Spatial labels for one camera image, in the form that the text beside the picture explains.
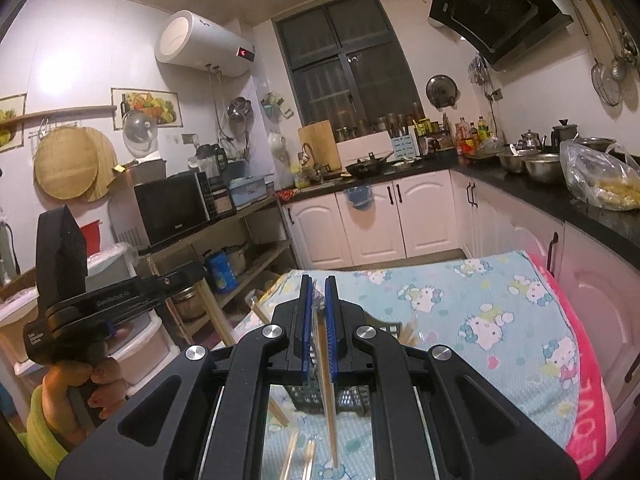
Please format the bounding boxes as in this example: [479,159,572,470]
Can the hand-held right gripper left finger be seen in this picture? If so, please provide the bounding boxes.
[55,275,316,480]

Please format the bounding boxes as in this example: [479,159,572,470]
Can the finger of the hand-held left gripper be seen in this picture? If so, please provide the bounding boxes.
[149,262,209,307]

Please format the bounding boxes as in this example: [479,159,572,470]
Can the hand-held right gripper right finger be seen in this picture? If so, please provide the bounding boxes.
[325,275,583,480]

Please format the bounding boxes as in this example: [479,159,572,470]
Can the plastic-wrapped chopstick pair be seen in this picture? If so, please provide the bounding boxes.
[196,279,237,347]
[311,280,342,468]

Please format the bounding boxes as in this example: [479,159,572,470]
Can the green plastic chopstick holder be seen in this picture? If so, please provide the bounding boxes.
[282,322,416,417]

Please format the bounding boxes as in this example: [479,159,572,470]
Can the bunch of wooden chopsticks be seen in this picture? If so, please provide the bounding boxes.
[247,295,416,480]

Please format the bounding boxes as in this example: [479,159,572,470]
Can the person's left forearm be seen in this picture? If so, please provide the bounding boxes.
[24,387,72,480]

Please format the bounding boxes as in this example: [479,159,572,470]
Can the person's left hand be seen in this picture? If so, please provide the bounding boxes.
[41,356,129,445]

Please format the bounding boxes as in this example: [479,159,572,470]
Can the blue tin can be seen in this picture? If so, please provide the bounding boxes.
[204,250,239,295]

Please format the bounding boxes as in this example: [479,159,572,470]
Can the red plastic basin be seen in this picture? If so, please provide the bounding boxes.
[80,220,104,257]

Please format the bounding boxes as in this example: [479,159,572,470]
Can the small steel pot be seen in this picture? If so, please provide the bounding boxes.
[222,244,250,276]

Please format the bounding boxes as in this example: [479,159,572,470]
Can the black microwave oven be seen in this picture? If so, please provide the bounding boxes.
[134,171,219,249]

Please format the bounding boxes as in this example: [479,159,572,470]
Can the plastic drawer tower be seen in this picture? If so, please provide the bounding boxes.
[0,242,181,376]

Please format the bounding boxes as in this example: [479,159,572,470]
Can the wooden shelf rack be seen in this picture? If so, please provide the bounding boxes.
[140,195,294,347]

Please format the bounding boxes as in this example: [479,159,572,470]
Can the round woven bamboo tray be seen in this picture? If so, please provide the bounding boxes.
[34,125,99,201]

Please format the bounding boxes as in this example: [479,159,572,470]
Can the round wooden board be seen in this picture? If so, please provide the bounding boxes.
[82,127,120,204]

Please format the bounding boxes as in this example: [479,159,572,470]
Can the blue plastic container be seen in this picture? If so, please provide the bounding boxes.
[227,176,275,210]

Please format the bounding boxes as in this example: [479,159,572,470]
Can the grey metal bin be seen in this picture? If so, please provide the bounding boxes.
[112,159,168,187]

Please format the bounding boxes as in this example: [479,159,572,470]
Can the electric kettle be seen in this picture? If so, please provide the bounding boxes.
[195,143,229,182]

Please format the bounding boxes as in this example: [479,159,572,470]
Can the cartoon cat printed blanket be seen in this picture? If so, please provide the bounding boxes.
[235,252,583,480]

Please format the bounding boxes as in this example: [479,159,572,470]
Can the blue hanging bag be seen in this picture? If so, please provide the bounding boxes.
[345,185,375,210]

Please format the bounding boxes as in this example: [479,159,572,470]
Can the glass pot lid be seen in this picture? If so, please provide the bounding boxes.
[121,109,159,157]

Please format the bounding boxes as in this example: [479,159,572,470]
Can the white lower cabinets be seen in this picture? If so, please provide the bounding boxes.
[280,170,640,411]

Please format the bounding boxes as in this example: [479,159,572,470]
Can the black wok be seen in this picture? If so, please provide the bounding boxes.
[345,152,394,180]

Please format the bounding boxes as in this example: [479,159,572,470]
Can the hanging steel bowl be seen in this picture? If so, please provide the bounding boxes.
[227,96,254,124]

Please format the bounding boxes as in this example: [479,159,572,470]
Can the wooden cutting board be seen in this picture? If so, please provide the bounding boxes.
[298,120,342,172]

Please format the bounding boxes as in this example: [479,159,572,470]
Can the blue knife block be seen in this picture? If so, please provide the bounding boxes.
[389,132,420,160]

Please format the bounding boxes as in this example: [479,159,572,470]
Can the row of steel spice jars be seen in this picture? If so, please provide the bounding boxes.
[335,102,427,142]

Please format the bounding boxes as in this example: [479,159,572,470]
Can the white water heater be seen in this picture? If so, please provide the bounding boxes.
[155,9,257,79]

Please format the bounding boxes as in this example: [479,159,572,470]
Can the group of condiment bottles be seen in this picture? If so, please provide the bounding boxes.
[452,116,494,156]

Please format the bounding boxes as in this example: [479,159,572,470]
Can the black kitchen countertop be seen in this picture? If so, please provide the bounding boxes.
[277,147,640,254]

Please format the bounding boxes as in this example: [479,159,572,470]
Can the pink printed blanket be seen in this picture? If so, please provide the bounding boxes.
[522,252,617,471]

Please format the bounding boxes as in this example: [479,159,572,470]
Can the dark kitchen window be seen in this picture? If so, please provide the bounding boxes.
[272,0,427,137]

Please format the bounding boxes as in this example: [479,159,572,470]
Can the black pot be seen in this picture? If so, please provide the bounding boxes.
[551,120,579,149]

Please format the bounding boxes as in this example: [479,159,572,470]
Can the clear plastic bag of vegetables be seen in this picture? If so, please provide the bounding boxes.
[559,137,640,212]

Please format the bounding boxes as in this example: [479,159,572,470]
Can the wide steel basin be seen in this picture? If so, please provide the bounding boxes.
[575,136,619,155]

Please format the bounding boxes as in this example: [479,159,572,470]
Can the black range hood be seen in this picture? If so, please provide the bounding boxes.
[429,0,575,72]

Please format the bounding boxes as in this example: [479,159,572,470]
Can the hanging mesh strainer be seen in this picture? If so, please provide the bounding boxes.
[572,0,622,107]

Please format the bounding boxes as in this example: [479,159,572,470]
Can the row of hanging metal ladles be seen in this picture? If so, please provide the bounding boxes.
[572,0,640,83]

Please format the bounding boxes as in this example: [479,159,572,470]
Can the wooden wall rail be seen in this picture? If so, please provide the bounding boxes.
[0,105,119,124]

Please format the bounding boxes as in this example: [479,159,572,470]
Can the fruit picture wall tile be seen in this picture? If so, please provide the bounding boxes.
[0,92,27,152]
[111,87,180,131]

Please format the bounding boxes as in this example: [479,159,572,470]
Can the steel pot lid on wall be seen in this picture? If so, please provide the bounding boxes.
[426,74,461,110]

